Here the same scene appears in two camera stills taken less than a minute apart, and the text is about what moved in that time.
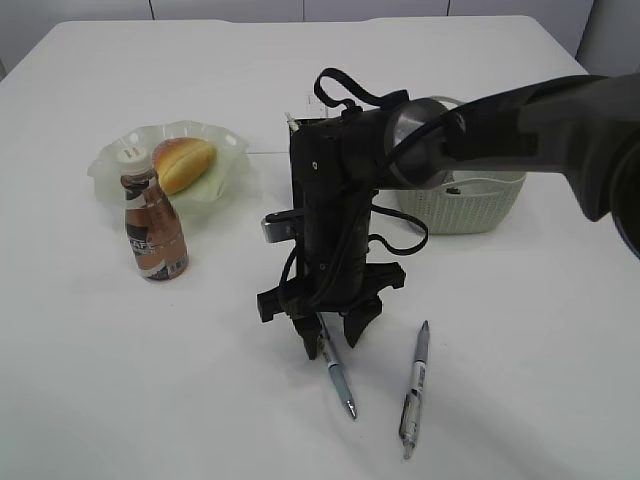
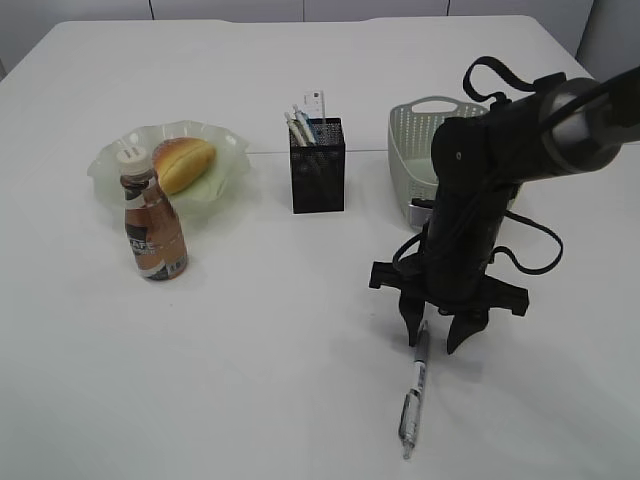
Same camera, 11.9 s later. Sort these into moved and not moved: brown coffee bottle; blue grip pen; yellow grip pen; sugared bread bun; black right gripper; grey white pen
Moved: blue grip pen; black right gripper
Not moved: grey white pen; brown coffee bottle; sugared bread bun; yellow grip pen
